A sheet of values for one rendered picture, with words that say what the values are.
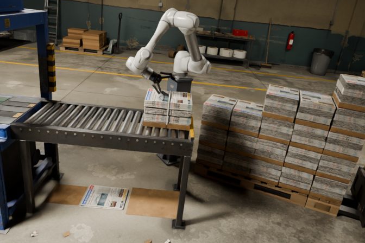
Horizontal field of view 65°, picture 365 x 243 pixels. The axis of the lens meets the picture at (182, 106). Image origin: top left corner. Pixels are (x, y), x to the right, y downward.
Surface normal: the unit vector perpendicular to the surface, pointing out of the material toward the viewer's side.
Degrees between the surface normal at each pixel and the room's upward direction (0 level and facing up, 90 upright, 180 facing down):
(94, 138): 90
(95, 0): 90
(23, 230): 0
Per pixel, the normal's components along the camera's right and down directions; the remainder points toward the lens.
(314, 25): 0.00, 0.36
